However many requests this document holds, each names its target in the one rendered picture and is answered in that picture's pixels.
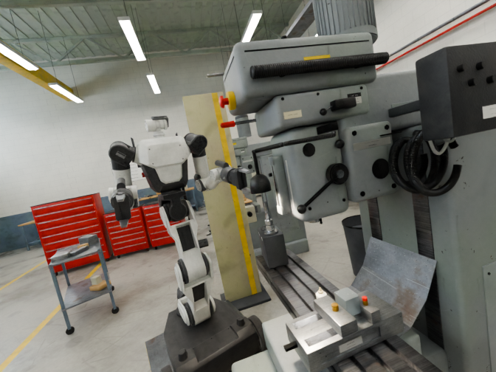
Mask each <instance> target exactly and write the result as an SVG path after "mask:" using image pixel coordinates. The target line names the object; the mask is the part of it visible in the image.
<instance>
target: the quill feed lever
mask: <svg viewBox="0 0 496 372"><path fill-rule="evenodd" d="M326 178H327V180H328V182H327V183H326V184H325V185H324V186H323V187H322V188H321V189H320V190H318V191H317V192H316V193H315V194H314V195H313V196H312V197H311V198H310V199H309V200H308V201H307V202H306V203H305V204H300V205H298V206H297V211H298V212H299V214H304V213H305V212H306V208H307V207H308V206H309V205H310V204H311V203H312V202H313V201H314V200H315V199H316V198H317V197H318V196H319V195H320V194H321V193H322V192H323V191H324V190H325V189H326V188H327V187H328V186H329V185H331V184H334V185H341V184H343V183H345V182H346V180H347V179H348V169H347V167H346V166H345V165H344V164H342V163H334V164H331V165H329V167H328V168H327V171H326Z"/></svg>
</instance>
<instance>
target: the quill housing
mask: <svg viewBox="0 0 496 372"><path fill-rule="evenodd" d="M329 123H332V122H327V123H319V124H314V125H306V126H301V127H296V128H290V129H289V130H286V131H283V132H281V133H279V134H276V135H274V136H273V137H272V138H271V141H270V143H271V145H274V144H277V143H280V142H285V141H290V140H297V139H302V138H307V137H314V136H319V135H323V134H319V135H318V134H317V127H320V126H322V125H326V124H329ZM330 133H331V132H328V133H325V134H330ZM335 134H336V136H335V137H332V138H328V139H320V140H316V141H311V142H305V143H300V144H296V145H288V146H283V147H281V148H276V149H272V155H273V156H279V155H282V158H283V166H284V170H285V174H286V183H287V187H288V192H289V200H290V205H291V209H292V212H291V213H287V214H288V215H290V216H293V217H295V218H297V219H300V220H301V221H305V222H307V221H313V220H317V219H319V218H325V217H328V216H332V215H336V214H338V213H343V212H345V211H346V210H347V209H348V195H347V190H346V184H345V183H343V184H341V185H334V184H331V185H329V186H328V187H327V188H326V189H325V190H324V191H323V192H322V193H321V194H320V195H319V196H318V197H317V198H316V199H315V200H314V201H313V202H312V203H311V204H310V205H309V206H308V207H307V208H306V212H305V213H304V214H299V212H298V211H297V206H298V205H300V204H305V203H306V202H307V201H308V200H309V199H310V198H311V197H312V196H313V195H314V194H315V193H316V192H317V191H318V190H320V189H321V188H322V187H323V186H324V185H325V184H326V183H327V182H328V180H327V178H326V171H327V168H328V167H329V165H331V164H334V163H342V154H341V149H340V148H336V147H335V142H336V141H337V140H339V134H338V130H336V131H335Z"/></svg>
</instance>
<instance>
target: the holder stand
mask: <svg viewBox="0 0 496 372"><path fill-rule="evenodd" d="M274 228H275V231H273V232H267V231H266V225H263V226H262V227H260V228H258V236H259V241H260V245H261V251H262V255H263V257H264V259H265V261H266V264H267V266H268V267H269V269H271V268H274V267H277V266H282V265H286V264H289V262H288V257H287V253H286V245H285V241H284V237H283V233H282V232H281V231H280V230H279V229H278V228H277V227H276V226H275V225H274Z"/></svg>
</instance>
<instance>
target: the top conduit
mask: <svg viewBox="0 0 496 372"><path fill-rule="evenodd" d="M389 57H390V56H389V53H388V52H378V53H370V54H363V55H348V56H341V57H333V58H320V59H312V60H304V61H292V62H291V61H290V62H284V63H271V64H264V65H263V64H262V65H256V66H255V65H254V66H251V67H250V75H251V78H252V79H256V78H257V79H258V78H267V77H269V78H270V77H274V76H275V77H276V76H280V78H281V77H284V76H285V75H296V74H303V73H310V72H321V71H329V70H336V69H347V68H355V69H358V68H359V67H361V66H373V65H380V64H386V63H387V62H388V60H389Z"/></svg>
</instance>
